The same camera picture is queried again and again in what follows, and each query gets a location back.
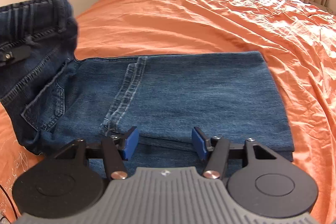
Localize blue denim jeans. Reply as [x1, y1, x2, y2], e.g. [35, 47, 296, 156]
[1, 0, 294, 172]

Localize orange bed sheet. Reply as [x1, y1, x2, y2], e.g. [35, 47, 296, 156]
[0, 0, 336, 224]

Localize thin black cable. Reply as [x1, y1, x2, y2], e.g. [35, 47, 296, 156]
[0, 182, 19, 222]

